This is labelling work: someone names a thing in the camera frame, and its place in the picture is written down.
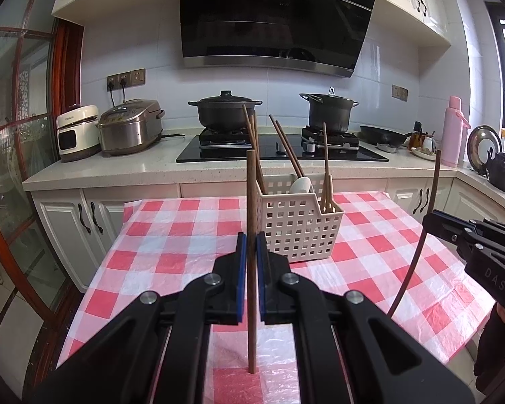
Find white kitchen base cabinets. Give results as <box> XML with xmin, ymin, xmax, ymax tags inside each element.
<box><xmin>22</xmin><ymin>158</ymin><xmax>505</xmax><ymax>295</ymax></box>

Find black power cord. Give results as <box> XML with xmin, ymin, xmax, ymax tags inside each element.
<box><xmin>108</xmin><ymin>85</ymin><xmax>128</xmax><ymax>108</ymax></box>

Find black gas cooktop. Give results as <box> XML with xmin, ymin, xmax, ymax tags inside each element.
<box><xmin>176</xmin><ymin>128</ymin><xmax>390</xmax><ymax>163</ymax></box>

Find black kettle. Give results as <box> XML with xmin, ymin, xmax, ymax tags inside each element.
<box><xmin>487</xmin><ymin>147</ymin><xmax>505</xmax><ymax>193</ymax></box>

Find black casserole pot with lid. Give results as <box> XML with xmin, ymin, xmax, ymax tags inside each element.
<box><xmin>188</xmin><ymin>90</ymin><xmax>263</xmax><ymax>131</ymax></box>

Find triple wall socket panel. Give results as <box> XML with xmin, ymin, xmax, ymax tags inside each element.
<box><xmin>107</xmin><ymin>68</ymin><xmax>146</xmax><ymax>91</ymax></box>

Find dark window frame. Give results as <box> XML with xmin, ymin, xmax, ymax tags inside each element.
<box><xmin>486</xmin><ymin>2</ymin><xmax>505</xmax><ymax>169</ymax></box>

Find white small cooking appliance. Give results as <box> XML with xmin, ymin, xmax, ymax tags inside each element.
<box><xmin>56</xmin><ymin>105</ymin><xmax>102</xmax><ymax>163</ymax></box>

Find silver rice cooker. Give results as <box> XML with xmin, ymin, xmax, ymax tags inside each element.
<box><xmin>96</xmin><ymin>99</ymin><xmax>166</xmax><ymax>156</ymax></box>

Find black stock pot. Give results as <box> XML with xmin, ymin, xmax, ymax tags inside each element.
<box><xmin>300</xmin><ymin>88</ymin><xmax>360</xmax><ymax>133</ymax></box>

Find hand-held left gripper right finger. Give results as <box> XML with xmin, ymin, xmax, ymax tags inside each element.
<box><xmin>256</xmin><ymin>231</ymin><xmax>476</xmax><ymax>404</ymax></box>

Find black range hood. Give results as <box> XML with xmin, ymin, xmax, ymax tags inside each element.
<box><xmin>179</xmin><ymin>0</ymin><xmax>380</xmax><ymax>78</ymax></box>

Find round metal pot lid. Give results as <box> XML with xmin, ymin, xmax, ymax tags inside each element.
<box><xmin>467</xmin><ymin>125</ymin><xmax>499</xmax><ymax>175</ymax></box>

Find white perforated plastic basket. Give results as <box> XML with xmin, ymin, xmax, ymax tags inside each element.
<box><xmin>255</xmin><ymin>175</ymin><xmax>345</xmax><ymax>264</ymax></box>

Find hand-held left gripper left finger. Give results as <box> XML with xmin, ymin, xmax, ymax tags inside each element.
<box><xmin>34</xmin><ymin>232</ymin><xmax>247</xmax><ymax>404</ymax></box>

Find black frying pan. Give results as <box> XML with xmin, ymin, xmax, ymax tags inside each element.
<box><xmin>359</xmin><ymin>125</ymin><xmax>409</xmax><ymax>146</ymax></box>

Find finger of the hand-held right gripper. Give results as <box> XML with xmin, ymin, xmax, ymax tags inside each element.
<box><xmin>440</xmin><ymin>211</ymin><xmax>505</xmax><ymax>243</ymax></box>
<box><xmin>423</xmin><ymin>214</ymin><xmax>505</xmax><ymax>267</ymax></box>

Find person's right hand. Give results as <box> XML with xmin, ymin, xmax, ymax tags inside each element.
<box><xmin>473</xmin><ymin>303</ymin><xmax>505</xmax><ymax>393</ymax></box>

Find red white checkered tablecloth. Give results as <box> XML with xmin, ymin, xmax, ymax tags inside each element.
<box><xmin>57</xmin><ymin>191</ymin><xmax>495</xmax><ymax>404</ymax></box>

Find pink thermos bottle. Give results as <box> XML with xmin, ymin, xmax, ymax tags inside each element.
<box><xmin>441</xmin><ymin>96</ymin><xmax>471</xmax><ymax>168</ymax></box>

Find wooden framed glass door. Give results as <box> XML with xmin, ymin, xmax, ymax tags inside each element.
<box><xmin>0</xmin><ymin>25</ymin><xmax>85</xmax><ymax>371</ymax></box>

